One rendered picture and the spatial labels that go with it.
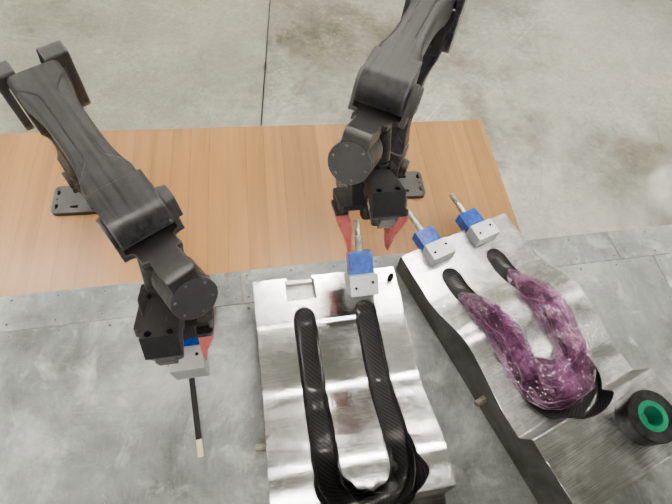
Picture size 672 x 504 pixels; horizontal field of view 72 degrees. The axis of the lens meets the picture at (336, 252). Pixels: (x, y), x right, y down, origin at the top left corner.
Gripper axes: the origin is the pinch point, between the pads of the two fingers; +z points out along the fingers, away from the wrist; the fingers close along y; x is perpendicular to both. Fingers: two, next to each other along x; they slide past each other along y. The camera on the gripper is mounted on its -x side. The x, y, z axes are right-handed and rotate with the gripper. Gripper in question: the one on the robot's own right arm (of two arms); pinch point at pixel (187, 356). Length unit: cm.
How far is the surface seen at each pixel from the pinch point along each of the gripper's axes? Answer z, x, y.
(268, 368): 6.9, 1.5, 11.6
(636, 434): 11, -19, 66
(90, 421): 15.5, 3.5, -18.7
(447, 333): 8.6, 5.1, 44.4
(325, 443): 10.0, -11.7, 18.8
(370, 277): -3.0, 9.6, 30.6
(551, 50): 2, 201, 186
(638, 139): 33, 140, 205
